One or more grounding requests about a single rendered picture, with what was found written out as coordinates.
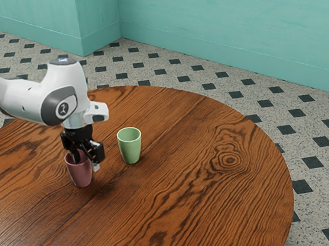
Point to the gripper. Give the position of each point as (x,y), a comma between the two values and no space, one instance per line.
(75,136)

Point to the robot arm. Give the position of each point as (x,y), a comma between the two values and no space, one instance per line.
(21,98)

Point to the green cup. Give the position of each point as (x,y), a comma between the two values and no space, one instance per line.
(129,147)

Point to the pink cup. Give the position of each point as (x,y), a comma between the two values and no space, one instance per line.
(80,172)

